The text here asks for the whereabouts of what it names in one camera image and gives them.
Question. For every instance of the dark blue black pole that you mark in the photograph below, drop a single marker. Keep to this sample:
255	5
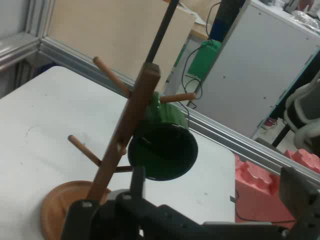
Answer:
222	20

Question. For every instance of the white metal cabinet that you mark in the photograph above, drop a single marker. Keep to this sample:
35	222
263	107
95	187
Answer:
262	62

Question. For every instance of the pink foam packing block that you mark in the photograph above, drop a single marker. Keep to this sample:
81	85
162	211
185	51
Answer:
305	157
255	190

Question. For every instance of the clear plastic bag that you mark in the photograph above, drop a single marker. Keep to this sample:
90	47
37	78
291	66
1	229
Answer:
307	20

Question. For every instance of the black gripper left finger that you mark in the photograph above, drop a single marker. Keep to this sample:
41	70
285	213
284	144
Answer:
80	220

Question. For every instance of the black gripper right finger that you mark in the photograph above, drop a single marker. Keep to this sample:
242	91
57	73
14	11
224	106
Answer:
297	192

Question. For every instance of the beige board panel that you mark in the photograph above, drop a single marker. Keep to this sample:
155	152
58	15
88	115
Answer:
112	32

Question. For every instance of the green bag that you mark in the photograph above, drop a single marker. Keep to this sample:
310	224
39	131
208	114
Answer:
202	60

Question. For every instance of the brown wooden mug tree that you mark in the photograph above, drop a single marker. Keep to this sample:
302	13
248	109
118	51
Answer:
140	100

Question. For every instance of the aluminium frame post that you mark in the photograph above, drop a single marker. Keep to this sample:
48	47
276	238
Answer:
40	17

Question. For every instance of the aluminium frame rail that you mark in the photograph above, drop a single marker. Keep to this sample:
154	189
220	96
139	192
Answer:
225	130
17	50

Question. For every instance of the white office chair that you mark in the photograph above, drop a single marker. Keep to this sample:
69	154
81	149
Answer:
305	105

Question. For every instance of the small black table clip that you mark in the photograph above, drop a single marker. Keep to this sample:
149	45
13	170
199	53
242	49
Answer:
233	199

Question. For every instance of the red shoe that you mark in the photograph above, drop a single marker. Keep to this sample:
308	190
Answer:
270	122

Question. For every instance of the green mug with white script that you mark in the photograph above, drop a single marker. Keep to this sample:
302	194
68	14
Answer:
172	117

